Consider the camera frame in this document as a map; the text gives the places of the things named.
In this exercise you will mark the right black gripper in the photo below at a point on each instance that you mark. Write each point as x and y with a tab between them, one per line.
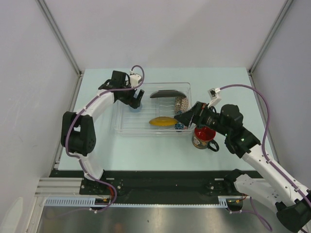
195	115

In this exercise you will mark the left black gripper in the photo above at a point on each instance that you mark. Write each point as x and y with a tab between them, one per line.
134	104

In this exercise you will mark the light blue plastic cup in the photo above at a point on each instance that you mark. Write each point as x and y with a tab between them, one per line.
135	110

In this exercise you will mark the blue triangle patterned bowl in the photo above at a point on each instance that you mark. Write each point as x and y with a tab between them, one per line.
179	127

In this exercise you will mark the pink patterned bowl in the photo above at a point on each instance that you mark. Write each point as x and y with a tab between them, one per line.
181	105

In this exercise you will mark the clear plastic dish rack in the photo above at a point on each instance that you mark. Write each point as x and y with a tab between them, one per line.
128	123

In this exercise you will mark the red interior dark mug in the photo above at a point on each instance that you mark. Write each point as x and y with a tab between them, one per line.
203	138

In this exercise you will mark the black floral square plate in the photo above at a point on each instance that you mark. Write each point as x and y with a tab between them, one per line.
167	94

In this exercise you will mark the yellow brown round saucer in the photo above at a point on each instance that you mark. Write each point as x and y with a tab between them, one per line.
163	121

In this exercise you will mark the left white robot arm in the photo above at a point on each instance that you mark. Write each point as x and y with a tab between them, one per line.
78	136

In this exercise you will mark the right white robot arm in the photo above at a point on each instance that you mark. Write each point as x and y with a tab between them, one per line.
288	198

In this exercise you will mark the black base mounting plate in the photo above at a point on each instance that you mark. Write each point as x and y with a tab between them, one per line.
154	197

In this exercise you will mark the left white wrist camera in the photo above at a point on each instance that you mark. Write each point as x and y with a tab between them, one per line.
135	79

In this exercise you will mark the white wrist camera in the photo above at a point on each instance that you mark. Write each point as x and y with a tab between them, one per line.
135	79
215	97

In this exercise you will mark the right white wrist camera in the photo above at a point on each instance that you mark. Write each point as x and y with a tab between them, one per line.
215	97

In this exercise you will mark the light blue cable duct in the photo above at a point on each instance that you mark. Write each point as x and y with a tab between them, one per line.
91	202

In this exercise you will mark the aluminium front rail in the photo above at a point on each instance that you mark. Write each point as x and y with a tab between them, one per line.
58	187

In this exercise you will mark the left aluminium frame post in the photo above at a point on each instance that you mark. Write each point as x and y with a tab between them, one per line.
58	35

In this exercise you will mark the aluminium frame post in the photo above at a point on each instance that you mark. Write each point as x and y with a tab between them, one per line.
58	35
272	32

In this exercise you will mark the right aluminium frame post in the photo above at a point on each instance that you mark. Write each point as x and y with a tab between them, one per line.
272	32

